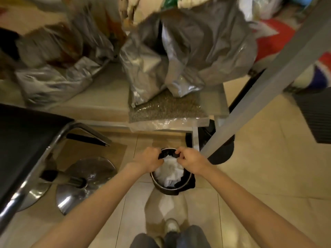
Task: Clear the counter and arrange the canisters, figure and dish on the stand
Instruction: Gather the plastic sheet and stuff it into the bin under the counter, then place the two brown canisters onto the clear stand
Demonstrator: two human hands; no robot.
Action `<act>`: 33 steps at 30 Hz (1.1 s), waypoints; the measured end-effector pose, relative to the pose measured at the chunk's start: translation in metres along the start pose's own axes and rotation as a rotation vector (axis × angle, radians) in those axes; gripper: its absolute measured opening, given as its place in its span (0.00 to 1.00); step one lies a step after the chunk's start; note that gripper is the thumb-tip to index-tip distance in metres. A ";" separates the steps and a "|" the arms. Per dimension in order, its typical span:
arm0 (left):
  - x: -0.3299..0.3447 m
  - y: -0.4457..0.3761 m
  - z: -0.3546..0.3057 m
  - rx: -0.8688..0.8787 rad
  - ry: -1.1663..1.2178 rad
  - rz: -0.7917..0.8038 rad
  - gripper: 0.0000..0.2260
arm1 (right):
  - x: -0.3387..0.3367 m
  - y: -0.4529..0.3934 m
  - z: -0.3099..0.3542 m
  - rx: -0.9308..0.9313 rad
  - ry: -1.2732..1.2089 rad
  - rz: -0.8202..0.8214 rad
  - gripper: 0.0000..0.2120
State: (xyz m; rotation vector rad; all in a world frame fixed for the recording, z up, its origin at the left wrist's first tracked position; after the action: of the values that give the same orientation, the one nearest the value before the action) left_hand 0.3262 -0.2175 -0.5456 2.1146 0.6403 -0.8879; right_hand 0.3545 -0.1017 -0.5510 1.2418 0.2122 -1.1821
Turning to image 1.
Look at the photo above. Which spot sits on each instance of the person's left hand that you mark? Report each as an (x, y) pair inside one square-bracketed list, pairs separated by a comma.
[(144, 160)]

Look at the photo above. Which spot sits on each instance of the person's right hand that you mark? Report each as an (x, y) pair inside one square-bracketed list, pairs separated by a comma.
[(192, 160)]

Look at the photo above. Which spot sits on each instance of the person's right fingers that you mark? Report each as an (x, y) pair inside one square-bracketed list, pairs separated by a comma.
[(180, 155)]

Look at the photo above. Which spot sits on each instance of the person's left fingers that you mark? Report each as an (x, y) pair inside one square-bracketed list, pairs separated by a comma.
[(158, 154)]

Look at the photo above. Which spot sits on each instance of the black trash bag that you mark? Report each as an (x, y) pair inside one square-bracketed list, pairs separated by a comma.
[(181, 183)]

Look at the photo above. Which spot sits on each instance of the person's left forearm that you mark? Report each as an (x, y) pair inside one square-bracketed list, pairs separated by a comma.
[(95, 209)]

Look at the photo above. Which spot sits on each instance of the person's right forearm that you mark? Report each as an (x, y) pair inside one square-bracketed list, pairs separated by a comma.
[(254, 207)]

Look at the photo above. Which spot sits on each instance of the white crumpled paper waste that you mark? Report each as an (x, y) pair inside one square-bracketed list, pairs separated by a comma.
[(170, 171)]

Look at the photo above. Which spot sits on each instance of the round metal trash bin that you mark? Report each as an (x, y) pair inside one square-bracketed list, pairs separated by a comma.
[(157, 187)]

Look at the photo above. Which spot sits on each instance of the black round base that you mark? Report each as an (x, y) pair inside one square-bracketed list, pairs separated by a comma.
[(219, 149)]

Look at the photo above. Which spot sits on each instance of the clear bag of grey granules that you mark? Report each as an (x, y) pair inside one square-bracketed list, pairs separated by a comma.
[(165, 111)]

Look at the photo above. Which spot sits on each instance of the person's white shoe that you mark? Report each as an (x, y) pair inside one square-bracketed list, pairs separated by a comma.
[(172, 226)]

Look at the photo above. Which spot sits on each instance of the low beige shelf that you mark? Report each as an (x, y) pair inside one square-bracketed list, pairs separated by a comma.
[(108, 100)]

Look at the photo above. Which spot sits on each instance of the chrome round stool base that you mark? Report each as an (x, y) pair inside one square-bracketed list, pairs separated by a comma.
[(85, 183)]

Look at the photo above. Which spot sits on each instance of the person's grey trousers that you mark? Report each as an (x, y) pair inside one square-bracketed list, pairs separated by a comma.
[(170, 237)]

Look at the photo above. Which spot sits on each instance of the large silver foil bag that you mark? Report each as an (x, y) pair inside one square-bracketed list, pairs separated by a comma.
[(199, 46)]

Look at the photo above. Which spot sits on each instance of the crumpled silver foil bag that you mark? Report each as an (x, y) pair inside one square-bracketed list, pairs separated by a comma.
[(62, 72)]

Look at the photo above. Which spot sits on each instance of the black bar stool seat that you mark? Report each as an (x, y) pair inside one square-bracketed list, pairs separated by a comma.
[(23, 144)]

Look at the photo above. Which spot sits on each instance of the black ribbed mat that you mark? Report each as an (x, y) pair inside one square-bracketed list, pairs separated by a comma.
[(314, 114)]

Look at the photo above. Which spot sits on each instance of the red white blue bag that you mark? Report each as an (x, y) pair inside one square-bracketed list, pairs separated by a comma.
[(284, 49)]

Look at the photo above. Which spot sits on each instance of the white plastic bag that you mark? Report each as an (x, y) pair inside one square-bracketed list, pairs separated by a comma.
[(261, 6)]

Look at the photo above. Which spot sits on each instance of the grey metal post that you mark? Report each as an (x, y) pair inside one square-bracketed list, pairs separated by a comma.
[(269, 74)]

